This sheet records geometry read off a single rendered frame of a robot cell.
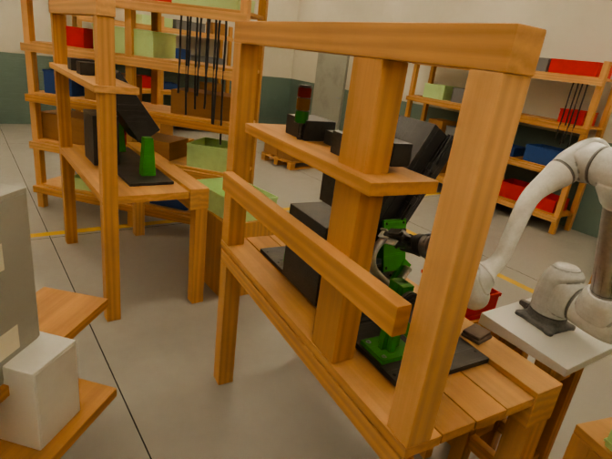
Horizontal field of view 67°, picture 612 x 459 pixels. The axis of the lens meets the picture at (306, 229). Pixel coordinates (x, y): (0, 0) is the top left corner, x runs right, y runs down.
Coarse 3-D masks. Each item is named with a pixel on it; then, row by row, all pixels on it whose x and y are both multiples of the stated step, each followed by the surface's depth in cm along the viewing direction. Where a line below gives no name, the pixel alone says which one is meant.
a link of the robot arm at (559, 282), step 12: (564, 264) 190; (540, 276) 195; (552, 276) 187; (564, 276) 184; (576, 276) 183; (540, 288) 191; (552, 288) 187; (564, 288) 183; (576, 288) 181; (540, 300) 191; (552, 300) 186; (564, 300) 182; (540, 312) 192; (552, 312) 188; (564, 312) 183
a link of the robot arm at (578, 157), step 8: (576, 144) 156; (584, 144) 154; (592, 144) 152; (600, 144) 151; (608, 144) 155; (568, 152) 154; (576, 152) 152; (584, 152) 150; (592, 152) 148; (568, 160) 152; (576, 160) 151; (584, 160) 149; (576, 168) 152; (584, 168) 150; (576, 176) 153; (584, 176) 151
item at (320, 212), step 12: (300, 204) 198; (312, 204) 200; (324, 204) 202; (300, 216) 191; (312, 216) 185; (324, 216) 187; (312, 228) 183; (324, 228) 175; (288, 252) 203; (288, 264) 204; (300, 264) 194; (288, 276) 204; (300, 276) 195; (312, 276) 185; (300, 288) 196; (312, 288) 186; (312, 300) 187
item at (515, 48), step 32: (256, 32) 188; (288, 32) 165; (320, 32) 147; (352, 32) 132; (384, 32) 120; (416, 32) 110; (448, 32) 102; (480, 32) 95; (512, 32) 88; (544, 32) 91; (448, 64) 103; (480, 64) 95; (512, 64) 90
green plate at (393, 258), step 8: (384, 224) 181; (392, 224) 183; (400, 224) 185; (384, 248) 183; (392, 248) 184; (384, 256) 183; (392, 256) 185; (400, 256) 187; (384, 264) 184; (392, 264) 185; (400, 264) 188
